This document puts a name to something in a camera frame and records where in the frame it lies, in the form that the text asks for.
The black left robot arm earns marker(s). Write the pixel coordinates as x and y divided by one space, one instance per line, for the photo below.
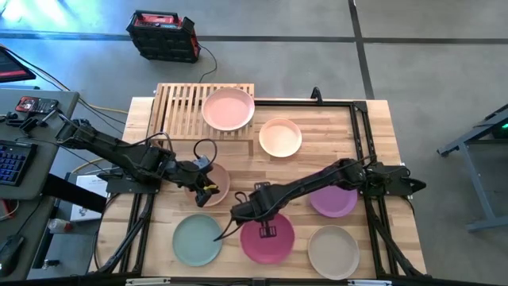
107 145

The small black desk object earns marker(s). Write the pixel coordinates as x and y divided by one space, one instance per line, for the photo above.
10 117

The clear plastic bottle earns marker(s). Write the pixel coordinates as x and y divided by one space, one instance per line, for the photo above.
59 225

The purple plate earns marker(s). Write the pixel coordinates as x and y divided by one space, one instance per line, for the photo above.
335 202

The small peach plate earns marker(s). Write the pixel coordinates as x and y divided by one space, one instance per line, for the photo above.
280 137

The salmon pink plate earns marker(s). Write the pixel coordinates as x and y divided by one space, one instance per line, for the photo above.
228 109

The teal plate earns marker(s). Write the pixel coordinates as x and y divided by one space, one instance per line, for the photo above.
194 240

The black aluminium table frame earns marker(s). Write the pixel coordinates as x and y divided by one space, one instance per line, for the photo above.
341 103

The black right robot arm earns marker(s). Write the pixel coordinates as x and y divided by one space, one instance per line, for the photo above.
317 178

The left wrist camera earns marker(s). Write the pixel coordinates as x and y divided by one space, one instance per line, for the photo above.
202 163

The small black floor object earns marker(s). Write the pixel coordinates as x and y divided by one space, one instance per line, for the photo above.
51 263

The beige plate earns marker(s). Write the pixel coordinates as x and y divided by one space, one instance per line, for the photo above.
333 252

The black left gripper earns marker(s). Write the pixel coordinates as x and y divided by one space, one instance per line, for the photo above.
190 176

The red black power box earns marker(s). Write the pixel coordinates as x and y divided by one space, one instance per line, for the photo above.
163 35

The black computer mouse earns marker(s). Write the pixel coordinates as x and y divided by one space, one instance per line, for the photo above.
10 254

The wooden slatted shelf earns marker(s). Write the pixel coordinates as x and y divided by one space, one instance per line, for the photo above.
178 115

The silver metal bracket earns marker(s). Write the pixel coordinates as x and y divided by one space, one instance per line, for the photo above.
147 281
370 283

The grey metal stand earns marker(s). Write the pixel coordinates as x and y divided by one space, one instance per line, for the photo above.
476 190

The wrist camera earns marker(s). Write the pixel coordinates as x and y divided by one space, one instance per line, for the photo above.
202 163
242 212

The yellow label tag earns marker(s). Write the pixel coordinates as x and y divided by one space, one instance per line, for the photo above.
212 186

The black desk gadget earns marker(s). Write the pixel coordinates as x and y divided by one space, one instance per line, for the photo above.
29 124

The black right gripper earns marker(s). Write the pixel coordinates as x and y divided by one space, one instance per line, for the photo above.
268 200

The black backlit keyboard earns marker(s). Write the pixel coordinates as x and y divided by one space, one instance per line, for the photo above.
14 163

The red and black handset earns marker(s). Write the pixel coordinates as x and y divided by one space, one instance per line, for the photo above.
37 105

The black diagonal beam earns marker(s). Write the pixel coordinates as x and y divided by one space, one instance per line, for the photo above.
75 194

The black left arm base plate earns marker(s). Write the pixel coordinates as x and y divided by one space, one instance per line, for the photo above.
123 186

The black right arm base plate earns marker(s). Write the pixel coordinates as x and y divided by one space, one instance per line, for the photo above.
393 192

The white booklet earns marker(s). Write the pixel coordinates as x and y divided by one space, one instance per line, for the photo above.
93 184

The brown plate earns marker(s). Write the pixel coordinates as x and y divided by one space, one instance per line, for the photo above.
222 180

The grey desk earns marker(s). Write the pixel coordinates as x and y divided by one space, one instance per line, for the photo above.
67 97

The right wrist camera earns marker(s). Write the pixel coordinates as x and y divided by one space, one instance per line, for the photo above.
242 212

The black frame clamp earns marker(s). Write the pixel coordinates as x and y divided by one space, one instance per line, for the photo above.
316 94

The magenta plate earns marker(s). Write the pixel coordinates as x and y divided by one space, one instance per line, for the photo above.
254 246

